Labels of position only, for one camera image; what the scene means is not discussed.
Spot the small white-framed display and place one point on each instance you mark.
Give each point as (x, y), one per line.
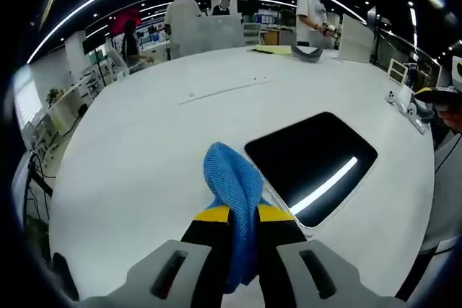
(397, 71)

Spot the yellow paper sheet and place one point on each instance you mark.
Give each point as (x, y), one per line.
(269, 50)

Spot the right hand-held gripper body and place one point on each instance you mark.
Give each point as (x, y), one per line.
(457, 73)

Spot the grey mesh office chair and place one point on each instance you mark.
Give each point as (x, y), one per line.
(252, 34)

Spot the potted plant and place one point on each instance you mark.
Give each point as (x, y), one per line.
(53, 96)

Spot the translucent partition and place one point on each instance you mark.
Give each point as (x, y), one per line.
(205, 37)

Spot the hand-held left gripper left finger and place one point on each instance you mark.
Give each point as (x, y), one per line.
(202, 250)

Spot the white standing panel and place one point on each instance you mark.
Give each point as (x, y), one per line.
(355, 39)

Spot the person's white clothing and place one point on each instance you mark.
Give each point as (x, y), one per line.
(444, 196)

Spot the person's right hand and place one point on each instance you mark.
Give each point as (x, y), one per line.
(453, 118)

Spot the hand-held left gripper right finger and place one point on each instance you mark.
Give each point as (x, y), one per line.
(281, 250)

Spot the blue cleaning cloth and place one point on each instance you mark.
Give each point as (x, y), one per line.
(231, 174)

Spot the grey curved headset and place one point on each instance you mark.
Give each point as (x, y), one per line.
(307, 56)

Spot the red wall screen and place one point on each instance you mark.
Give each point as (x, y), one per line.
(124, 21)

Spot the black monitor stand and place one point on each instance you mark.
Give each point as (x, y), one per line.
(371, 16)

